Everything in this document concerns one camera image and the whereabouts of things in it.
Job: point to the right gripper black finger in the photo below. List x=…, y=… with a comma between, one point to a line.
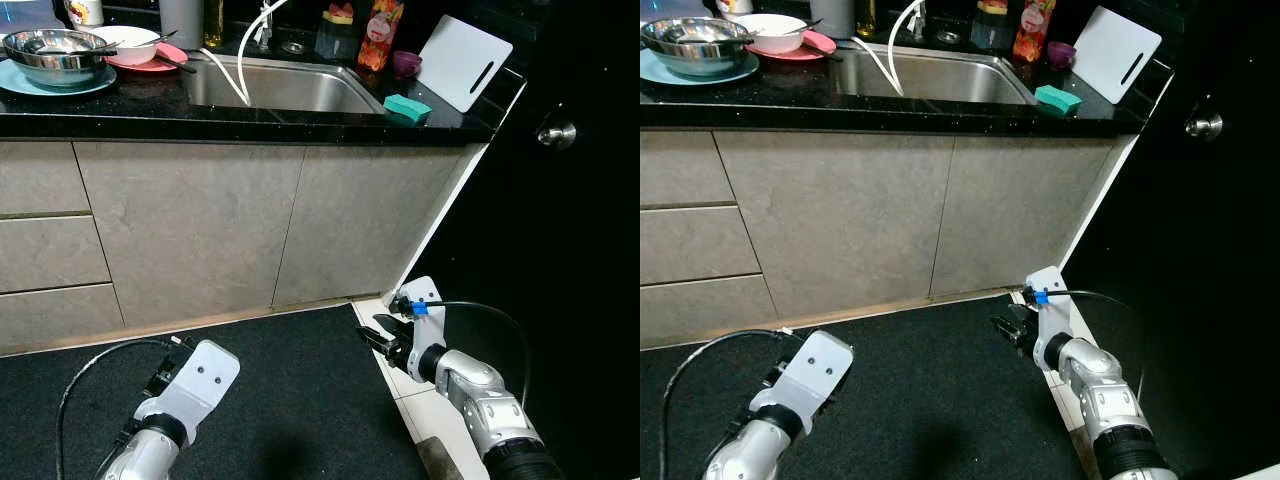
x=375, y=342
x=383, y=323
x=1006, y=329
x=1013, y=311

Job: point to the stainless steel bowl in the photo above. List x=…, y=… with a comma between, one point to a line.
x=695, y=60
x=55, y=70

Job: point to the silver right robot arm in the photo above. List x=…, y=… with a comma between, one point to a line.
x=480, y=400
x=1100, y=390

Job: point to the black floor mat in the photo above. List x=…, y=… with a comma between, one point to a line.
x=300, y=400
x=950, y=400

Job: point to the grey cabinet drawer front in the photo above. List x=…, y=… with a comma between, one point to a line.
x=695, y=245
x=55, y=318
x=50, y=255
x=680, y=168
x=700, y=312
x=40, y=178

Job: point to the grey cabinet door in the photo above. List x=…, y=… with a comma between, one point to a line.
x=360, y=220
x=1015, y=210
x=190, y=230
x=840, y=220

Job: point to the black door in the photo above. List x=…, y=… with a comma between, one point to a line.
x=1200, y=250
x=560, y=250

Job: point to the green sponge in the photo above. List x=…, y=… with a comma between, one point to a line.
x=1058, y=100
x=407, y=110

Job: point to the stainless steel sink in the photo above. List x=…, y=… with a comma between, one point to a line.
x=290, y=90
x=950, y=80

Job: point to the silver door knob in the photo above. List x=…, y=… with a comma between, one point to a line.
x=557, y=135
x=1204, y=125

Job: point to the purple cup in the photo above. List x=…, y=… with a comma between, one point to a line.
x=1061, y=55
x=406, y=65

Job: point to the white cutting board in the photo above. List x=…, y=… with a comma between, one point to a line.
x=1110, y=50
x=455, y=60

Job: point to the clear jar red lid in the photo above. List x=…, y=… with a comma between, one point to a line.
x=337, y=40
x=992, y=35

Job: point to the red orange snack packet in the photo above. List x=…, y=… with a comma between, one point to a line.
x=380, y=35
x=1033, y=30

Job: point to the steel faucet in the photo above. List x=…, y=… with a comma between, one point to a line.
x=915, y=25
x=264, y=35

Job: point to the pink plate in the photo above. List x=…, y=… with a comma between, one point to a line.
x=165, y=65
x=815, y=50

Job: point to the light blue plate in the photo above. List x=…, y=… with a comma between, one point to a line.
x=30, y=88
x=740, y=75

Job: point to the white bowl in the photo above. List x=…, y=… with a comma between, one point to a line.
x=125, y=52
x=770, y=42

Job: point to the yellow oil bottle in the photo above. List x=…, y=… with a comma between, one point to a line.
x=866, y=18
x=214, y=25

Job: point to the grey cylinder canister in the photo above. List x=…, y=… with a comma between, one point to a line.
x=832, y=15
x=182, y=22

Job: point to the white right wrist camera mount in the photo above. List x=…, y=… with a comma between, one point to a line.
x=428, y=335
x=1050, y=320

